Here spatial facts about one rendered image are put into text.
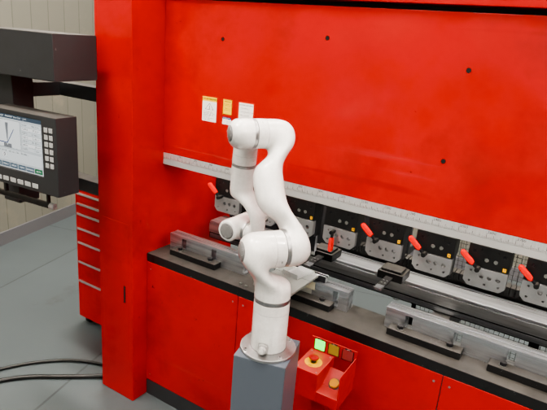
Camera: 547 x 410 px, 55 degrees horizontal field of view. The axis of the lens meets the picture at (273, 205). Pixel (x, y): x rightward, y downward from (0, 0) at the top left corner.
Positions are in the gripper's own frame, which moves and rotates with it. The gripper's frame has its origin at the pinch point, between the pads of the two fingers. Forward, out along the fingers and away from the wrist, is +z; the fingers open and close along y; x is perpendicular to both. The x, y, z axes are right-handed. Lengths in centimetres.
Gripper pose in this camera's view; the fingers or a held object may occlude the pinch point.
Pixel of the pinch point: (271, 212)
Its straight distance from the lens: 225.7
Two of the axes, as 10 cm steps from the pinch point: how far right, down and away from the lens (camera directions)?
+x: 6.0, 7.7, -1.9
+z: 5.4, -2.2, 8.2
